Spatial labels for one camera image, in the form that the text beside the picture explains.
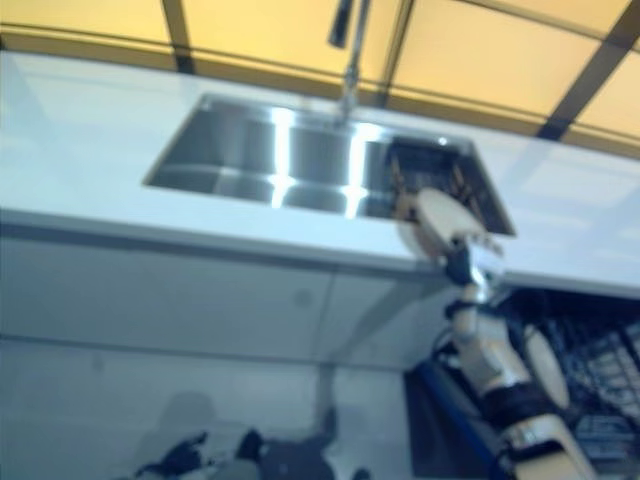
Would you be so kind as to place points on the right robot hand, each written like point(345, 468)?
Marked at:
point(470, 255)

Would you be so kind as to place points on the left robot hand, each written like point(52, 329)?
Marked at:
point(187, 450)

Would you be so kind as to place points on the cream round plate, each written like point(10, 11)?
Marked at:
point(440, 220)
point(547, 365)

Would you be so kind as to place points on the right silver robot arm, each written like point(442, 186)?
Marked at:
point(495, 360)

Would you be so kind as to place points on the black dish drying rack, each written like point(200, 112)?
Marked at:
point(435, 165)

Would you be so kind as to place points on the white glossy cabinet door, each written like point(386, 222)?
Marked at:
point(150, 300)
point(380, 320)

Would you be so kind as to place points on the chrome kitchen faucet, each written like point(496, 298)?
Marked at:
point(352, 65)

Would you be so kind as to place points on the stainless steel sink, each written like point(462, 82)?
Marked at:
point(250, 155)

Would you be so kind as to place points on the yellow window with dark frame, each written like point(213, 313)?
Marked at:
point(475, 55)

